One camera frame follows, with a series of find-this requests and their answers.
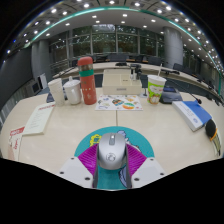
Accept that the dark desk conference console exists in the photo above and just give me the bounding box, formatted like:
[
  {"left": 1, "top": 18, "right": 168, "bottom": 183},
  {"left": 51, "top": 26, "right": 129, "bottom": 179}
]
[{"left": 159, "top": 86, "right": 184, "bottom": 105}]

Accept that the round teal cartoon mouse pad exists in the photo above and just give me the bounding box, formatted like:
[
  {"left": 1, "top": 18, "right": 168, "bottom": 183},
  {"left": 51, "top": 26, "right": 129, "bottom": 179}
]
[{"left": 73, "top": 125, "right": 155, "bottom": 191}]

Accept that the red bottle with green band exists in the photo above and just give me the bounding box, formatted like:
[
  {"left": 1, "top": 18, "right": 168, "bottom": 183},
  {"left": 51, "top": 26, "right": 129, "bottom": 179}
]
[{"left": 77, "top": 56, "right": 98, "bottom": 106}]

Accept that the white lidded mug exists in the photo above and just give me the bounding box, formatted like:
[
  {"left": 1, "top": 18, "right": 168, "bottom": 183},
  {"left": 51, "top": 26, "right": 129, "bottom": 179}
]
[{"left": 62, "top": 75, "right": 83, "bottom": 106}]

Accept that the stack of white paper cups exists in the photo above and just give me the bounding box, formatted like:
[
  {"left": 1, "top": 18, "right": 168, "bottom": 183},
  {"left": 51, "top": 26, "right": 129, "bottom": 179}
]
[{"left": 47, "top": 77, "right": 66, "bottom": 107}]

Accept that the grey box monitor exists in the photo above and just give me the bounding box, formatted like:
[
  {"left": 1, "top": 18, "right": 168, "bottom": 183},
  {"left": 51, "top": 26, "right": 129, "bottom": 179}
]
[{"left": 30, "top": 79, "right": 43, "bottom": 97}]

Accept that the green printed paper cup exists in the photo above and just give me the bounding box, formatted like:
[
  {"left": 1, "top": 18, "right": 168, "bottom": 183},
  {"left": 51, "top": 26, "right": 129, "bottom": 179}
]
[{"left": 146, "top": 74, "right": 167, "bottom": 105}]

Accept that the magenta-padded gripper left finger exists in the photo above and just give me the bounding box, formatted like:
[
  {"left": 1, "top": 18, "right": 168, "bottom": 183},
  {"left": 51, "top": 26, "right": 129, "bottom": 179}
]
[{"left": 58, "top": 143, "right": 101, "bottom": 189}]

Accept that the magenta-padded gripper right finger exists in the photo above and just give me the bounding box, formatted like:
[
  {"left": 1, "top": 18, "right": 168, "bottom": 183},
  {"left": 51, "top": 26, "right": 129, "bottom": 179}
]
[{"left": 124, "top": 143, "right": 167, "bottom": 188}]

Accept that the beige cardboard box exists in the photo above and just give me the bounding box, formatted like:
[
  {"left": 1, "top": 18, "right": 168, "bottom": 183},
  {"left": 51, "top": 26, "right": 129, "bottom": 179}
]
[{"left": 101, "top": 68, "right": 143, "bottom": 96}]

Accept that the colourful sticker sheet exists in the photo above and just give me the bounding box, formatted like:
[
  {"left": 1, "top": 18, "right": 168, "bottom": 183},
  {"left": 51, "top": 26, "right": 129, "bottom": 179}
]
[{"left": 94, "top": 94, "right": 144, "bottom": 112}]

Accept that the group of dark chairs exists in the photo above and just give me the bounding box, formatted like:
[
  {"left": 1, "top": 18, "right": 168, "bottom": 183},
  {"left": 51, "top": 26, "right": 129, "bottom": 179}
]
[{"left": 71, "top": 53, "right": 214, "bottom": 84}]

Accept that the white printed booklet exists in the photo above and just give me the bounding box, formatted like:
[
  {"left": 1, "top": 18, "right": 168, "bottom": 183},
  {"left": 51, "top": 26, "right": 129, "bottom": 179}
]
[{"left": 22, "top": 101, "right": 57, "bottom": 136}]

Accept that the black microphone with orange ring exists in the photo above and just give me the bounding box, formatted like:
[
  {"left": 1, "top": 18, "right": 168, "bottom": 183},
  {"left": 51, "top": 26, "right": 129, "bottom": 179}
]
[{"left": 204, "top": 118, "right": 223, "bottom": 158}]

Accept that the silver grey computer mouse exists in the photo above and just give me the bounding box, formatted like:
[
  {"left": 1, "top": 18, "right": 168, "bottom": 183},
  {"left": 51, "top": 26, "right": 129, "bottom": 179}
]
[{"left": 96, "top": 132, "right": 128, "bottom": 171}]

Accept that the red and white leaflet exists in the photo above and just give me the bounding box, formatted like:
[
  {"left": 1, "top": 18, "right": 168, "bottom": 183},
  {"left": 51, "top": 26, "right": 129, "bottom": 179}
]
[{"left": 7, "top": 125, "right": 26, "bottom": 162}]

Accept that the group of ceiling lights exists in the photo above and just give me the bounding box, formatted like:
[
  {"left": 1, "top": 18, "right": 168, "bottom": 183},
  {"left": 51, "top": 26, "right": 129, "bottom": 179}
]
[{"left": 5, "top": 0, "right": 223, "bottom": 64}]

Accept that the blue and white book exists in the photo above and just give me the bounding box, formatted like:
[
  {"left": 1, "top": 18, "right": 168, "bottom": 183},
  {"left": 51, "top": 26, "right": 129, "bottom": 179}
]
[{"left": 171, "top": 100, "right": 213, "bottom": 133}]

